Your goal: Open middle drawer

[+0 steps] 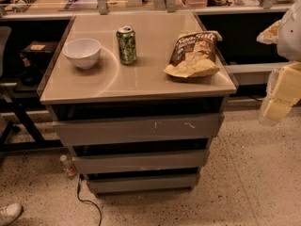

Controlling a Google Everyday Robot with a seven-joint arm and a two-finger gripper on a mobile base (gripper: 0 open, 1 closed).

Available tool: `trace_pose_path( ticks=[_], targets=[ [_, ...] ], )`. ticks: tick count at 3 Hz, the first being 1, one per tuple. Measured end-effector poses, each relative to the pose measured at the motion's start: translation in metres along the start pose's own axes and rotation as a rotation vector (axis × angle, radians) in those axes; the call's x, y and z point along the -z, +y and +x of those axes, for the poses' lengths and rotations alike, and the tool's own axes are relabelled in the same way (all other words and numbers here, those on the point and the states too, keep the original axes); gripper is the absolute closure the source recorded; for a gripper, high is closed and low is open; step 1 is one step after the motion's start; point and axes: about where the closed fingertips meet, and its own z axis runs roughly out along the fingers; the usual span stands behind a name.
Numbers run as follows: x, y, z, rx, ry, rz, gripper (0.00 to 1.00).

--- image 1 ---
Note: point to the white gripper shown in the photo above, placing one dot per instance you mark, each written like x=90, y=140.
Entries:
x=290, y=35

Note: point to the green soda can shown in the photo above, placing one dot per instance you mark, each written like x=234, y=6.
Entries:
x=127, y=48

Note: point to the brown chip bag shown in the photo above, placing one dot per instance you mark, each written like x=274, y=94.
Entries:
x=194, y=55

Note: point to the black box with label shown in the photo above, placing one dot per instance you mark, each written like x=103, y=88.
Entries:
x=41, y=47

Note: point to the grey drawer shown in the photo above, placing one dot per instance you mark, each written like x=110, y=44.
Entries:
x=143, y=183
x=138, y=129
x=141, y=161

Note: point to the grey top drawer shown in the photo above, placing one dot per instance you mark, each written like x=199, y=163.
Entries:
x=138, y=129

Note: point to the white bowl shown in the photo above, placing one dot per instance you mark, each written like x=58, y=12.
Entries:
x=82, y=53

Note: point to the grey bottom drawer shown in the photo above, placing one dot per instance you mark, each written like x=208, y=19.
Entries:
x=143, y=183

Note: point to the white sneaker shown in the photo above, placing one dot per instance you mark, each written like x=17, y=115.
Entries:
x=10, y=213

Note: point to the plastic water bottle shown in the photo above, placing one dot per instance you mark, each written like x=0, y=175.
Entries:
x=67, y=165

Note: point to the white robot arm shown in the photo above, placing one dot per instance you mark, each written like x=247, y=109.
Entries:
x=286, y=34

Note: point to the grey drawer cabinet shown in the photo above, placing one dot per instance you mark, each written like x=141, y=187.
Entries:
x=111, y=89

